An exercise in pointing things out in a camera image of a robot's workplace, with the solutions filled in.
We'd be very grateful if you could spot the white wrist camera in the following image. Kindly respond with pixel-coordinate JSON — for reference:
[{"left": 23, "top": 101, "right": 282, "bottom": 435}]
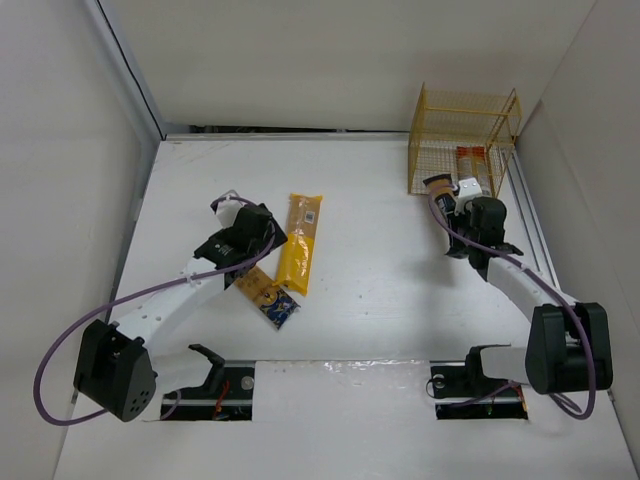
[
  {"left": 210, "top": 189, "right": 244, "bottom": 228},
  {"left": 457, "top": 177, "right": 483, "bottom": 202}
]

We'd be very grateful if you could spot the dark blue spaghetti bag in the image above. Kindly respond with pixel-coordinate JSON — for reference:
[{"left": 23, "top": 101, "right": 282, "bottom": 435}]
[{"left": 423, "top": 174, "right": 456, "bottom": 216}]

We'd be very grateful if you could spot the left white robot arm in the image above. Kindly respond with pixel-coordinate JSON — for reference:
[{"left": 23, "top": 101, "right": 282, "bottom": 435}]
[{"left": 73, "top": 201, "right": 287, "bottom": 422}]

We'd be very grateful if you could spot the yellow wire shelf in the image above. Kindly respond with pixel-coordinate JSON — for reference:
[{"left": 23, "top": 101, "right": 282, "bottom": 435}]
[{"left": 407, "top": 86, "right": 522, "bottom": 197}]

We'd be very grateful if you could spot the red white spaghetti bag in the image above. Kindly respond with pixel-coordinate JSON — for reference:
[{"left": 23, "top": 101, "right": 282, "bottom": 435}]
[{"left": 456, "top": 146, "right": 493, "bottom": 196}]

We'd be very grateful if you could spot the yellow spaghetti bag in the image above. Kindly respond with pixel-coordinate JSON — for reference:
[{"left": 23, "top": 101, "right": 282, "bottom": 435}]
[{"left": 275, "top": 193, "right": 323, "bottom": 296}]

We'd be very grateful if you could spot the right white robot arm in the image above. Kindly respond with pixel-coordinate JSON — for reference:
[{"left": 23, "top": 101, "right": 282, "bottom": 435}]
[{"left": 435, "top": 193, "right": 613, "bottom": 395}]

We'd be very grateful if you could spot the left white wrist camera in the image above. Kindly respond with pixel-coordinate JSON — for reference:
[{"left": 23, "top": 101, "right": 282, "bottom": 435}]
[{"left": 210, "top": 189, "right": 244, "bottom": 228}]

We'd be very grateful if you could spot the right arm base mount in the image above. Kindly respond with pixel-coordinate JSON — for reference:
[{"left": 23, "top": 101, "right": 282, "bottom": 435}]
[{"left": 425, "top": 361, "right": 528, "bottom": 420}]

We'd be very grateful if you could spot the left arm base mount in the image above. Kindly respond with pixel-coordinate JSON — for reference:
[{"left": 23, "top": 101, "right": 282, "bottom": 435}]
[{"left": 160, "top": 361, "right": 256, "bottom": 422}]

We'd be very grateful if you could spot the orange blue pasta bag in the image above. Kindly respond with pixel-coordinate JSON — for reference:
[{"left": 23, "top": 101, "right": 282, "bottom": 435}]
[{"left": 234, "top": 266, "right": 300, "bottom": 330}]

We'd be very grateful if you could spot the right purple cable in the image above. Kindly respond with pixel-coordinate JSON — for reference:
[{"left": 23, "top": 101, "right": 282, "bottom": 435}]
[{"left": 428, "top": 185, "right": 596, "bottom": 419}]

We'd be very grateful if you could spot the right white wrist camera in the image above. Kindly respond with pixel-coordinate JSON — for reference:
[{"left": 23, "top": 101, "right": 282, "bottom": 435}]
[{"left": 457, "top": 177, "right": 483, "bottom": 202}]

